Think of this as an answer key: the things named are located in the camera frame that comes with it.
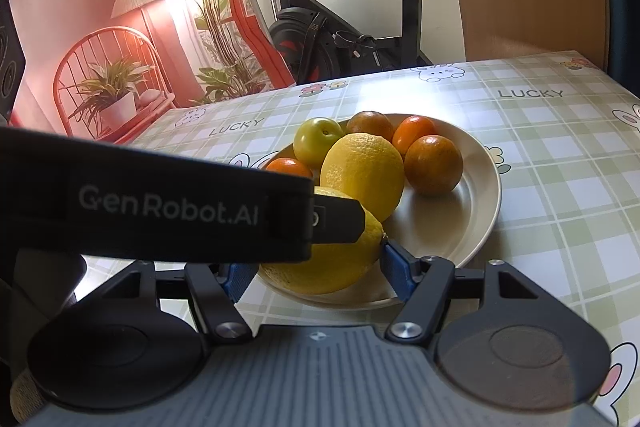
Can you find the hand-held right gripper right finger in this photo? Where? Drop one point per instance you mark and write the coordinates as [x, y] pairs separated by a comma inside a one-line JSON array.
[[397, 269]]

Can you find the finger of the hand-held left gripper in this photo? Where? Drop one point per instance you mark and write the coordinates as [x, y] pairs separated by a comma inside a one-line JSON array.
[[340, 219]]

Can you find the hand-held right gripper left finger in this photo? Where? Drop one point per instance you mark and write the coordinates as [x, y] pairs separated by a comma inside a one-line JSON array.
[[240, 282]]

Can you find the yellow lemon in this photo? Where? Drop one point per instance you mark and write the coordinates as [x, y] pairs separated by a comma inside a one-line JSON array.
[[360, 172], [330, 272]]

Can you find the cream plate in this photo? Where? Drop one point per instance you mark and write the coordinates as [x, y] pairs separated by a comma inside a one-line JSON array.
[[440, 227]]

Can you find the green apple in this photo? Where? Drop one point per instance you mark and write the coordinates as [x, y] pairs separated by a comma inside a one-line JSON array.
[[317, 139]]

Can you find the small dark orange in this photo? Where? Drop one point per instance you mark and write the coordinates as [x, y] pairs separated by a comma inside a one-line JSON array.
[[367, 124]]

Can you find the large dark orange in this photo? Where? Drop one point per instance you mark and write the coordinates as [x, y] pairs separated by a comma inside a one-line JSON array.
[[432, 164]]

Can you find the red chair plant backdrop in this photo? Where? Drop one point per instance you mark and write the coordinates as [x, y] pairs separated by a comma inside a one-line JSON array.
[[100, 7]]

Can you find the blue curtain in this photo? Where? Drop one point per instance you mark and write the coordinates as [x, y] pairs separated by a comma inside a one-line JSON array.
[[625, 7]]

